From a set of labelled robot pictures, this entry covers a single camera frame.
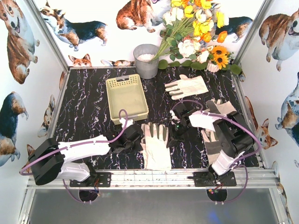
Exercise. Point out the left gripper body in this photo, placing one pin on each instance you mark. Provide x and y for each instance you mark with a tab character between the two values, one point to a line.
134	131

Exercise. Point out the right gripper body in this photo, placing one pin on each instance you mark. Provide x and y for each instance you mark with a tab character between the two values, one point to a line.
175	127

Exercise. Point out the white grey glove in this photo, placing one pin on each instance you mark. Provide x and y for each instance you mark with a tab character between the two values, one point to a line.
212	145
155	152

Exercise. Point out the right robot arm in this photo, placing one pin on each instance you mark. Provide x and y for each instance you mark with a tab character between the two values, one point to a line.
225	133

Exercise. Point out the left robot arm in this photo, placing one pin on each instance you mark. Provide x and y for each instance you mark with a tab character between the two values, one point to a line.
57	160

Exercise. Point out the yellow-green storage basket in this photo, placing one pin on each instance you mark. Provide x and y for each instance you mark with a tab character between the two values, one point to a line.
126	92

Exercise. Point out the white work glove far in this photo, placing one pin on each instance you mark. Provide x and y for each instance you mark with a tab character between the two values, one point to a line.
185	87

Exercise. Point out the grey metal bucket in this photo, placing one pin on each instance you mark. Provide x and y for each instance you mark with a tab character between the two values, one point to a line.
145	61

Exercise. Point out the artificial flower bouquet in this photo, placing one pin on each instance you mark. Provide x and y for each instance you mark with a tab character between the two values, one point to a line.
194	32

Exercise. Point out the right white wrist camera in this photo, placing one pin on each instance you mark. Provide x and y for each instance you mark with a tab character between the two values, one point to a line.
173	116

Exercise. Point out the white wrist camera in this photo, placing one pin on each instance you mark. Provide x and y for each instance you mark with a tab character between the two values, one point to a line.
173	116
126	123

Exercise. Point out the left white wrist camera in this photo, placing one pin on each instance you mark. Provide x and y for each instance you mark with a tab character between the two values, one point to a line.
126	123

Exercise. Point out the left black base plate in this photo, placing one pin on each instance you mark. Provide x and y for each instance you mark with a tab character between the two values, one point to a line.
100	179

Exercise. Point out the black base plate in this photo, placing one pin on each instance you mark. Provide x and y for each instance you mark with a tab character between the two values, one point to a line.
100	179
207	179

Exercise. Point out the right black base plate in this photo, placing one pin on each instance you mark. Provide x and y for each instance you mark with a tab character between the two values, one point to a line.
207	179

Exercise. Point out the aluminium front rail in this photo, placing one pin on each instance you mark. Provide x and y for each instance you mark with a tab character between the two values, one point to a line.
177	179

